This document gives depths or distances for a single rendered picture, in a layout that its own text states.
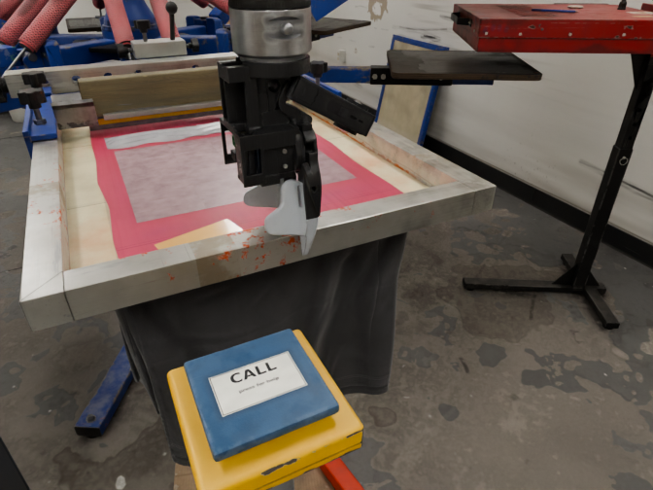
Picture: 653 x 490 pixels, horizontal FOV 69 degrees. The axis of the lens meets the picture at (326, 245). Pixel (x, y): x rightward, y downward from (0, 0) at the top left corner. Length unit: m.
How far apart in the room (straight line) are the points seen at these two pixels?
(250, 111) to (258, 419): 0.28
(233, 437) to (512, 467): 1.30
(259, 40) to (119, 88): 0.63
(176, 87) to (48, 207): 0.46
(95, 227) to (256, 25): 0.37
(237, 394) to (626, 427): 1.57
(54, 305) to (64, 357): 1.51
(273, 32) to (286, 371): 0.29
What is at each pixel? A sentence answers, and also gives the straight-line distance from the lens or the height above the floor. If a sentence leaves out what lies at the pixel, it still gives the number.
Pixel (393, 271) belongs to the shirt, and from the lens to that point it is 0.80.
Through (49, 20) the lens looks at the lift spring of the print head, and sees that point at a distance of 1.66.
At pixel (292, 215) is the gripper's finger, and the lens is 0.51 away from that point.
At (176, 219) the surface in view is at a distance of 0.69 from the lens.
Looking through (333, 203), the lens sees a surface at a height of 0.96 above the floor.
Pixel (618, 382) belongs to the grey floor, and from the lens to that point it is 1.99.
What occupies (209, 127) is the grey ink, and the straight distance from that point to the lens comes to 1.02.
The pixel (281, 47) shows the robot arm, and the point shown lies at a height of 1.20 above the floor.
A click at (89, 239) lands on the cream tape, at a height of 0.96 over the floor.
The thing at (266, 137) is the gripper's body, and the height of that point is 1.12.
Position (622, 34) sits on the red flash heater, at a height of 1.07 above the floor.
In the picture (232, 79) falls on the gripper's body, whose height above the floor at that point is 1.17.
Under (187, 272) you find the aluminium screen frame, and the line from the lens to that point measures 0.53.
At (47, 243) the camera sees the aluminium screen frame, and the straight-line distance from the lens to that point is 0.62.
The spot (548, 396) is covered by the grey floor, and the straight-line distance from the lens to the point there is 1.83.
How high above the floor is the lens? 1.27
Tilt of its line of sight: 32 degrees down
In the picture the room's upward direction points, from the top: straight up
